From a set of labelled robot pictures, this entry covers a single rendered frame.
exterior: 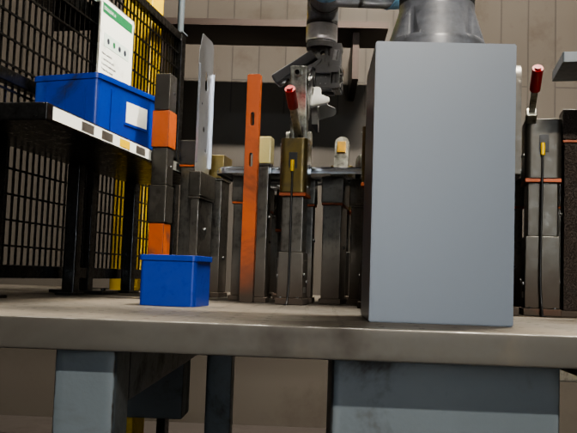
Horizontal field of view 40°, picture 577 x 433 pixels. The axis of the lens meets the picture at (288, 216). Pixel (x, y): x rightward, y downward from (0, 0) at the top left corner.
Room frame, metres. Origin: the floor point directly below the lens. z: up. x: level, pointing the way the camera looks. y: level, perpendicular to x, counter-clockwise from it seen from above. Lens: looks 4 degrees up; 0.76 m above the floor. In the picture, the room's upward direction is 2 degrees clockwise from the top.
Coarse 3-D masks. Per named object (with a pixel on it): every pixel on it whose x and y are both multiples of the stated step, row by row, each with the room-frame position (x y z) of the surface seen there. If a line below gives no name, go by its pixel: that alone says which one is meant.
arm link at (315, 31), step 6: (312, 24) 1.80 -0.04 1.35; (318, 24) 1.80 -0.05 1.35; (324, 24) 1.79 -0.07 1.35; (330, 24) 1.80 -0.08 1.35; (312, 30) 1.80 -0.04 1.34; (318, 30) 1.79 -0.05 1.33; (324, 30) 1.79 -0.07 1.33; (330, 30) 1.80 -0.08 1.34; (336, 30) 1.81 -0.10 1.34; (306, 36) 1.83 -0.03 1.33; (312, 36) 1.80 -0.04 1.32; (318, 36) 1.79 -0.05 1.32; (324, 36) 1.79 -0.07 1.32; (330, 36) 1.80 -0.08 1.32; (336, 36) 1.81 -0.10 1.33; (336, 42) 1.83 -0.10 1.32
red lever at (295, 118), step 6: (288, 90) 1.58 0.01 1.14; (294, 90) 1.57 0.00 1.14; (288, 96) 1.58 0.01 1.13; (294, 96) 1.59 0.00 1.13; (288, 102) 1.60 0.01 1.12; (294, 102) 1.60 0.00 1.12; (288, 108) 1.62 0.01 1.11; (294, 108) 1.61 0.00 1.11; (294, 114) 1.63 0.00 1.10; (294, 120) 1.65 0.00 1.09; (294, 126) 1.66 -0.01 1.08; (300, 126) 1.66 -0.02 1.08; (294, 132) 1.68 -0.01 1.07; (300, 132) 1.68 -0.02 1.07
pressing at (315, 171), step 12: (228, 168) 1.77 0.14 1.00; (240, 168) 1.76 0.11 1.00; (276, 168) 1.74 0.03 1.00; (312, 168) 1.73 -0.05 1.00; (324, 168) 1.72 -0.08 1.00; (336, 168) 1.72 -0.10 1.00; (348, 168) 1.71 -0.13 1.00; (360, 168) 1.71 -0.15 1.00; (276, 180) 1.96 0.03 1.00; (348, 180) 1.92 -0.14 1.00
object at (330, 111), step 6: (312, 108) 1.88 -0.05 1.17; (318, 108) 1.88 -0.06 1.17; (324, 108) 1.88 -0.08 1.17; (330, 108) 1.88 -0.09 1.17; (312, 114) 1.89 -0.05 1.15; (318, 114) 1.89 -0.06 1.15; (324, 114) 1.89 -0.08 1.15; (330, 114) 1.89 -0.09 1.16; (312, 120) 1.89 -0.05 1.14; (318, 120) 1.89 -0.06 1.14; (318, 126) 1.90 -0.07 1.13
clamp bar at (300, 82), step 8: (296, 72) 1.65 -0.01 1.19; (304, 72) 1.66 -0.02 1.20; (296, 80) 1.67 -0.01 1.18; (304, 80) 1.67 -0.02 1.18; (296, 88) 1.67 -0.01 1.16; (304, 88) 1.67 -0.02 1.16; (304, 96) 1.67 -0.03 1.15; (304, 104) 1.67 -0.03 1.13; (304, 112) 1.68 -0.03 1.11; (304, 120) 1.68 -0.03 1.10; (304, 128) 1.68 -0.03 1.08; (304, 136) 1.68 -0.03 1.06
